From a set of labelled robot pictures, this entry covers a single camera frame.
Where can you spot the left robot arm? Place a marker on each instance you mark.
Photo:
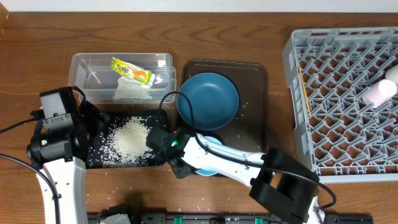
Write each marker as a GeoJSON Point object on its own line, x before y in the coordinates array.
{"type": "Point", "coordinates": [63, 136]}

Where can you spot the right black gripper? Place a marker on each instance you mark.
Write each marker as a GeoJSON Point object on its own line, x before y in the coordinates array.
{"type": "Point", "coordinates": [183, 173]}

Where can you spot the pink plastic cup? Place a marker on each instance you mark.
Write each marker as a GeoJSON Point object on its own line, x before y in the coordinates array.
{"type": "Point", "coordinates": [379, 93]}

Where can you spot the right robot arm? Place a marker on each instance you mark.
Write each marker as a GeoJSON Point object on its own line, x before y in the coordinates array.
{"type": "Point", "coordinates": [278, 182]}

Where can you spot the blue plate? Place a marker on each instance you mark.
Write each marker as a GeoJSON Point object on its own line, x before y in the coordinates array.
{"type": "Point", "coordinates": [210, 100]}

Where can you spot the dark brown serving tray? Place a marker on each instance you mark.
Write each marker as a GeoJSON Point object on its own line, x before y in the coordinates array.
{"type": "Point", "coordinates": [247, 130]}

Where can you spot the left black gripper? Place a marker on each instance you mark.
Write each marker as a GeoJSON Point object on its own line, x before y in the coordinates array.
{"type": "Point", "coordinates": [96, 117]}

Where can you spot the grey dishwasher rack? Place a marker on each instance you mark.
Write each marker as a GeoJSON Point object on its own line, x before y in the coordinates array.
{"type": "Point", "coordinates": [345, 140]}

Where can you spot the yellow green snack wrapper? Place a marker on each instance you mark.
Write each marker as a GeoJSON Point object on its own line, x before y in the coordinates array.
{"type": "Point", "coordinates": [131, 71]}

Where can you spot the white paper napkin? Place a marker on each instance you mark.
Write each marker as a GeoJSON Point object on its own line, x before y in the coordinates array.
{"type": "Point", "coordinates": [129, 88]}

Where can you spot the wooden chopstick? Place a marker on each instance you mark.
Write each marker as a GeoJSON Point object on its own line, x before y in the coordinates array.
{"type": "Point", "coordinates": [305, 91]}

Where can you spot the pile of white rice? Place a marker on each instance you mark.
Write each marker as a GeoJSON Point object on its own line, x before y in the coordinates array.
{"type": "Point", "coordinates": [123, 144]}

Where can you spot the light blue rice bowl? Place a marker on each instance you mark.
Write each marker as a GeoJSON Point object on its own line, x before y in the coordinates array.
{"type": "Point", "coordinates": [205, 172]}

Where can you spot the light green plastic cup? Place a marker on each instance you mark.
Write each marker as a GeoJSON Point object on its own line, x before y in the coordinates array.
{"type": "Point", "coordinates": [392, 74]}

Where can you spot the clear plastic waste bin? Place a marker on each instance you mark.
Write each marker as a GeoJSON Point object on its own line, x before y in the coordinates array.
{"type": "Point", "coordinates": [92, 73]}

